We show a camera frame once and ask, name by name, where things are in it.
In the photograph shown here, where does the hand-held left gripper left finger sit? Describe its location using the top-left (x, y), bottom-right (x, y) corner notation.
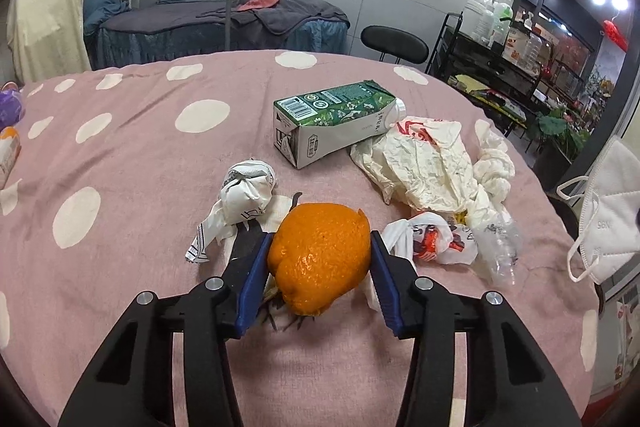
top-left (59, 232), bottom-right (275, 427)

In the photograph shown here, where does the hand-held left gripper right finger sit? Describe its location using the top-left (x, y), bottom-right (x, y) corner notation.
top-left (370, 231), bottom-right (583, 427)

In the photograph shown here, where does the white paper bag red print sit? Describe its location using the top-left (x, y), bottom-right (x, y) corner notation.
top-left (350, 117), bottom-right (481, 215)

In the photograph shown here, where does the white face mask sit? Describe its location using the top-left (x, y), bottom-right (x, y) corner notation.
top-left (567, 139), bottom-right (640, 284)

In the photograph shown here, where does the small white plastic bag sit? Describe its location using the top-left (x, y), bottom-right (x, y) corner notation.
top-left (365, 212), bottom-right (478, 310)

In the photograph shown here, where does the crumpled white paper ball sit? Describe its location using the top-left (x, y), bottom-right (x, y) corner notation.
top-left (185, 158), bottom-right (280, 265)

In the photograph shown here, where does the crushed clear plastic bottle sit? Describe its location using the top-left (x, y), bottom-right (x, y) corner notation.
top-left (470, 217), bottom-right (523, 285)

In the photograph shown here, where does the pink polka dot blanket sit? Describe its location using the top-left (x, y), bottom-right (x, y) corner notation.
top-left (0, 49), bottom-right (601, 427)

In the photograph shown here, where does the crumpled white tissue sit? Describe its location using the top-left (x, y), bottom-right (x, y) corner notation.
top-left (472, 119), bottom-right (517, 228)

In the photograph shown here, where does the green milk carton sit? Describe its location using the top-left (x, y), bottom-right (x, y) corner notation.
top-left (273, 80), bottom-right (407, 170)

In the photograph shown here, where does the green plant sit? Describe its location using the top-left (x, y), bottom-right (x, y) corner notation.
top-left (537, 104), bottom-right (591, 158)

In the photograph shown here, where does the massage bed blue skirt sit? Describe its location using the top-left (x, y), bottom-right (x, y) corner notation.
top-left (95, 0), bottom-right (351, 70)

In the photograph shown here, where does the black chair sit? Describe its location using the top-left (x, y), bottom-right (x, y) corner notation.
top-left (360, 25), bottom-right (430, 65)

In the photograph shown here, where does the black metal rack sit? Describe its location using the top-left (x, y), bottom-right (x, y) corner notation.
top-left (425, 12), bottom-right (586, 138)

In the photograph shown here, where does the grey blanket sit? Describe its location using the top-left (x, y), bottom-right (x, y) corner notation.
top-left (102, 0), bottom-right (350, 40)

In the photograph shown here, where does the white bottle orange label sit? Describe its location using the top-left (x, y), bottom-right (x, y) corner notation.
top-left (0, 127), bottom-right (22, 190)

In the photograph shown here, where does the row of plastic bottles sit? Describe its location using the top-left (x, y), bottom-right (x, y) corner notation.
top-left (462, 0), bottom-right (546, 70)

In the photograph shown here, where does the purple packet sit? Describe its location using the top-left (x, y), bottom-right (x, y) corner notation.
top-left (0, 88), bottom-right (26, 130)

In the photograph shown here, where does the cream cloth cover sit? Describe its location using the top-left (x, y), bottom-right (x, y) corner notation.
top-left (6, 0), bottom-right (93, 82)

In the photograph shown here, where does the red hanging ornament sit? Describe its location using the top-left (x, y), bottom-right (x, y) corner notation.
top-left (602, 19), bottom-right (630, 52)

